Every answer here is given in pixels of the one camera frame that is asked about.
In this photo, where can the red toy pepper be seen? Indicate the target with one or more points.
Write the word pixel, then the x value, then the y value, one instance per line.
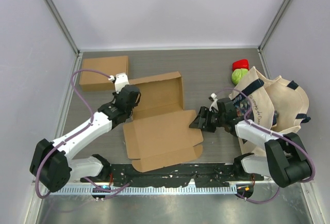
pixel 240 64

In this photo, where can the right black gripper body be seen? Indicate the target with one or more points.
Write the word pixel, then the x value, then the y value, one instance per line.
pixel 212 118

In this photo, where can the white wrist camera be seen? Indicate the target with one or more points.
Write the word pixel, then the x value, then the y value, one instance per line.
pixel 213 99
pixel 119 81

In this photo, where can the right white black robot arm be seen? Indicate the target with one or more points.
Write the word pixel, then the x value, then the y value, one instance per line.
pixel 285 161

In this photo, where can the brown cardboard box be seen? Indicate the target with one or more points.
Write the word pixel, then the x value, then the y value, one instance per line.
pixel 159 134
pixel 91 81

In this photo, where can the beige tote bag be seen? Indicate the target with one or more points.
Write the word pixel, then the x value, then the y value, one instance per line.
pixel 278 104

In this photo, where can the white slotted cable duct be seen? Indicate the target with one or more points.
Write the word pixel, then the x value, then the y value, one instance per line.
pixel 191 189

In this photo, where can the green toy cabbage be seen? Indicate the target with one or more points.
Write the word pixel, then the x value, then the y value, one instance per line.
pixel 238 74

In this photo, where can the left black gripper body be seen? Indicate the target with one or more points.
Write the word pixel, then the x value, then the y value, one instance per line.
pixel 130 111

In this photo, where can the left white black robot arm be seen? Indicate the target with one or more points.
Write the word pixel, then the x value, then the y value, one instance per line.
pixel 53 163

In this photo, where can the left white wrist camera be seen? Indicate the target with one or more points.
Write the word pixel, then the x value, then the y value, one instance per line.
pixel 119 81

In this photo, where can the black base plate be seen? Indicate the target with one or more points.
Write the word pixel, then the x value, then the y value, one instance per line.
pixel 203 174

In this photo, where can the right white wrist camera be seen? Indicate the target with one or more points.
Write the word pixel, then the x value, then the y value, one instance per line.
pixel 213 99

